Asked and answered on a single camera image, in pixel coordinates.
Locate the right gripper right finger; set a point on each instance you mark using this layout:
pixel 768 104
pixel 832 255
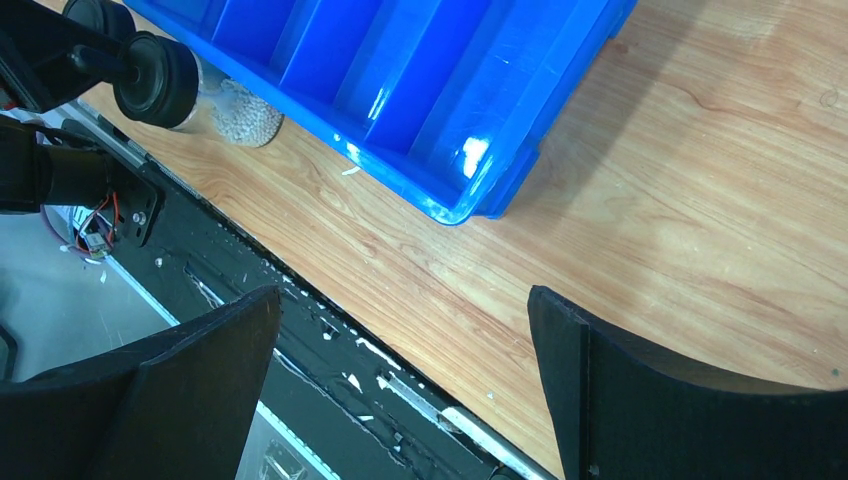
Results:
pixel 625 407

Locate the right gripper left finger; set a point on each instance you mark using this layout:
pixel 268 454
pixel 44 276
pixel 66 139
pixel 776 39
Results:
pixel 177 404

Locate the black cap spice shaker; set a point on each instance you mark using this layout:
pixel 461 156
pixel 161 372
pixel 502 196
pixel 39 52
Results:
pixel 160 82
pixel 107 17

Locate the blue plastic divided bin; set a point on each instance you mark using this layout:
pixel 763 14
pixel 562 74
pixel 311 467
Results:
pixel 445 103

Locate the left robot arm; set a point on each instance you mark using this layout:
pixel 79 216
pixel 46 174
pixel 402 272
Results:
pixel 49 59

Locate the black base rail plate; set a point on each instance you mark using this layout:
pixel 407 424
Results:
pixel 336 403

